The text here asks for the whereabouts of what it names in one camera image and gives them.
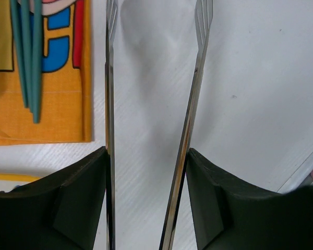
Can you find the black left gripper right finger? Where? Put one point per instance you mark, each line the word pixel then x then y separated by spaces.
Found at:
pixel 230 213

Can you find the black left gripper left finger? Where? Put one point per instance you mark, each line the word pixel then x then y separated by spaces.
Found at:
pixel 59 211

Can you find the silver metal tongs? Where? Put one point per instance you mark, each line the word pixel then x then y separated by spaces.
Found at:
pixel 203 21

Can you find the white blue-patterned rectangular plate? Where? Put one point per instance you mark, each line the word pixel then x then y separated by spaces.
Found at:
pixel 10 181

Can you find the orange cartoon placemat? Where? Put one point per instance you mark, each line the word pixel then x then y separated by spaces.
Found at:
pixel 66 78

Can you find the teal plastic spoon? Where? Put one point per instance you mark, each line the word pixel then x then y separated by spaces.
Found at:
pixel 37 50

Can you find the teal plastic fork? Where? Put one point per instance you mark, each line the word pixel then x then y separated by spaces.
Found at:
pixel 20 16

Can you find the aluminium frame rail right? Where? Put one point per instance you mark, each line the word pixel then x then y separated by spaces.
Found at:
pixel 303 176

